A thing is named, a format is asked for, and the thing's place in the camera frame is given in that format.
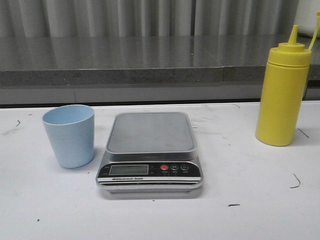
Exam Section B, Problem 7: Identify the light blue plastic cup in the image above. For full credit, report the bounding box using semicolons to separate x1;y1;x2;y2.
42;104;95;169

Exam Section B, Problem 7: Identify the yellow squeeze bottle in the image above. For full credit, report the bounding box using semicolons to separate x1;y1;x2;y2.
255;21;320;147

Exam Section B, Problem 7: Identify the silver electronic kitchen scale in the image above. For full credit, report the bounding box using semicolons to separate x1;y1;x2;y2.
96;112;204;198

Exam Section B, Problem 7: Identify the grey stone counter ledge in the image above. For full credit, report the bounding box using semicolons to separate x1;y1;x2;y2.
0;34;320;88

